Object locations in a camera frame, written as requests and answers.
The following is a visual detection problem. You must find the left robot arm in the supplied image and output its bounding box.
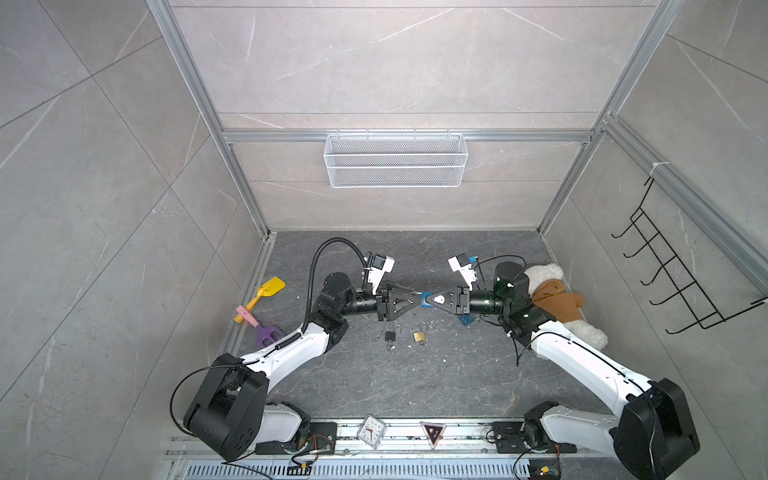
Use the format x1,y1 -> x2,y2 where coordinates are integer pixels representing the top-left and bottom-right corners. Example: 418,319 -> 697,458
176,272 -> 423,462

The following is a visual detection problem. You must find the red triangle warning sign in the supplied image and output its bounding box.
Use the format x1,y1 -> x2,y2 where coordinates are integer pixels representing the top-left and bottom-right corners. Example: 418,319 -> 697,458
420,422 -> 446,450

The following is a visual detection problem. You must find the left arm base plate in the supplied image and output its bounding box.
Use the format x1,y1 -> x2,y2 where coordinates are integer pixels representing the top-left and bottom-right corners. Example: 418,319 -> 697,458
252,421 -> 338,455

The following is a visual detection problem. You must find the pink purple toy shovel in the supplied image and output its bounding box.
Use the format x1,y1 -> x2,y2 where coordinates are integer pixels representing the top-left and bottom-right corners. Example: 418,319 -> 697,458
235,305 -> 285,348

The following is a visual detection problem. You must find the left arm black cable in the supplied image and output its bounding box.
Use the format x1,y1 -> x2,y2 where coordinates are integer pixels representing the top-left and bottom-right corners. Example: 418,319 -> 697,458
299,236 -> 368,332

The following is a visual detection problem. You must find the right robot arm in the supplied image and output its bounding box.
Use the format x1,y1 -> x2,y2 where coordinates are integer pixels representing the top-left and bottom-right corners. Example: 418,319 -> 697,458
422,258 -> 701,479

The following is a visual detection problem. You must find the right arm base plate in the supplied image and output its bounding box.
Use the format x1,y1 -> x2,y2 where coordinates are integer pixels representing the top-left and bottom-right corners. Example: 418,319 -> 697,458
485,421 -> 577,454

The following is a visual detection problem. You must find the white teddy bear brown hoodie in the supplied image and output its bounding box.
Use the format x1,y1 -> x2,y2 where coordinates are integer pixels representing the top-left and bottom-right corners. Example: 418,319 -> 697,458
524,263 -> 608,351

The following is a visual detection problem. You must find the wrist white camera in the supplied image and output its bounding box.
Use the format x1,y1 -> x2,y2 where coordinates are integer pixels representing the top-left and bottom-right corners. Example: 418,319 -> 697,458
448,253 -> 477,291
363,253 -> 395,295

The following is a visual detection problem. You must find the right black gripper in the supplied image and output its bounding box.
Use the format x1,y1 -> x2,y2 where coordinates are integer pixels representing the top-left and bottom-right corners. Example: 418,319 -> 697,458
427,287 -> 512,318

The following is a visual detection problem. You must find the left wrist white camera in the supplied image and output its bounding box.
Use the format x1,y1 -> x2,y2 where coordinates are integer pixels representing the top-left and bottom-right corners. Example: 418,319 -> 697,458
363,253 -> 395,295

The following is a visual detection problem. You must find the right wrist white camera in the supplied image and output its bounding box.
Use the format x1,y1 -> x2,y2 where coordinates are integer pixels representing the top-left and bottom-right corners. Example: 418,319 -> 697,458
448,253 -> 477,291

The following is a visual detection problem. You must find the yellow toy shovel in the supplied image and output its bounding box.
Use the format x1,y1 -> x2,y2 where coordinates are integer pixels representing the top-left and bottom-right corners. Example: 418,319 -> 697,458
243,277 -> 286,315

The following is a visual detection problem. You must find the black wire hook rack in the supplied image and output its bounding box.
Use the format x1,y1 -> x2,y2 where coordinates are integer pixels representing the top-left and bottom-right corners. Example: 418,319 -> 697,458
611,177 -> 767,335

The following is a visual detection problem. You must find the white wire mesh basket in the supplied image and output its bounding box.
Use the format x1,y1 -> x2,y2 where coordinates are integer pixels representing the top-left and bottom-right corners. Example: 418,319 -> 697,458
323,133 -> 469,189

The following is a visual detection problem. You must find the small white clock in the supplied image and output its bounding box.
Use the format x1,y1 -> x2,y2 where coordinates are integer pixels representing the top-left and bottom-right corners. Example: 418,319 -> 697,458
356,415 -> 388,449

